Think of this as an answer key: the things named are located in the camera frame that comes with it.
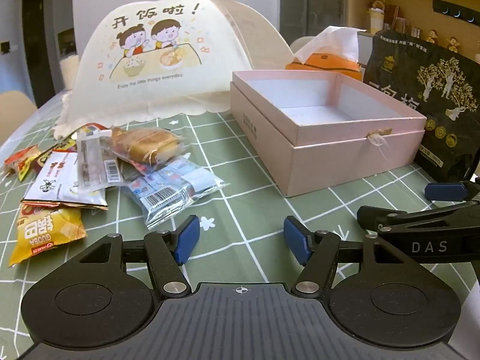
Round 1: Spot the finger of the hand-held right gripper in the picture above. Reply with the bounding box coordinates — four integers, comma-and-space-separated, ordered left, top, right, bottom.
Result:
425, 181, 480, 202
356, 202, 480, 238

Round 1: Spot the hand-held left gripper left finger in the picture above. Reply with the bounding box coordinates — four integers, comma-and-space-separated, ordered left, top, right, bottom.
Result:
77, 215, 201, 298

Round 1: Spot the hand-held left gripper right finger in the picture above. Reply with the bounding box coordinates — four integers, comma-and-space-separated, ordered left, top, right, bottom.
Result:
283, 215, 407, 298

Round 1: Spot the blue snack packet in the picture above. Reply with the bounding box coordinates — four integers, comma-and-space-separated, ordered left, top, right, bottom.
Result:
122, 154, 229, 230

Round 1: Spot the pink cardboard box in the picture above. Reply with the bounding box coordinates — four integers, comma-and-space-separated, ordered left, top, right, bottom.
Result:
229, 69, 428, 198

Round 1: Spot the clear bread packet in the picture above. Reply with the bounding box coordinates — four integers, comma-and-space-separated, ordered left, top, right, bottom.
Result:
109, 127, 185, 166

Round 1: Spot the yellow snack packet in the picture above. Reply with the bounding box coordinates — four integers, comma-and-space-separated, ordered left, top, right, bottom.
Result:
8, 204, 88, 268

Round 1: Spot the green checked tablecloth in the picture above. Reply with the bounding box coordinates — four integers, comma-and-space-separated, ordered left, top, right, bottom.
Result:
0, 94, 480, 360

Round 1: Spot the black snack bag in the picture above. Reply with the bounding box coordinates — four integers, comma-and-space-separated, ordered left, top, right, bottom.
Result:
364, 30, 480, 183

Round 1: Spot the clear barcode snack packet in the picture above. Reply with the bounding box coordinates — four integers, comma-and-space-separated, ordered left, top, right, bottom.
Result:
76, 123, 123, 193

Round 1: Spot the white snack packet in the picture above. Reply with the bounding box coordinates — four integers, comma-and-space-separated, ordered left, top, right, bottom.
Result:
22, 150, 109, 211

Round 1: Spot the brown red snack packet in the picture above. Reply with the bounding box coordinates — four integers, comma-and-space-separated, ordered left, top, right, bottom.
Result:
32, 139, 78, 173

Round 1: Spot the black light strip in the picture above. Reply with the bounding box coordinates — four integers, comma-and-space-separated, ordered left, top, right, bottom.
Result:
432, 0, 480, 24

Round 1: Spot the orange red snack packet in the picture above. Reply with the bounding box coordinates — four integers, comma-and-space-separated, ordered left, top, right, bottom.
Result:
4, 146, 43, 181

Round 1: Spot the printed cream food cover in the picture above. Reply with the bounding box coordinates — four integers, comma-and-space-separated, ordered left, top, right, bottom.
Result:
52, 0, 297, 141

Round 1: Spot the beige chair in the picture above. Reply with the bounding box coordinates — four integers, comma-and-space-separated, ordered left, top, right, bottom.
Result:
0, 91, 38, 147

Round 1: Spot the dark door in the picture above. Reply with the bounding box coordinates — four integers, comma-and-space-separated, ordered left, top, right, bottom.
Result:
22, 0, 57, 108

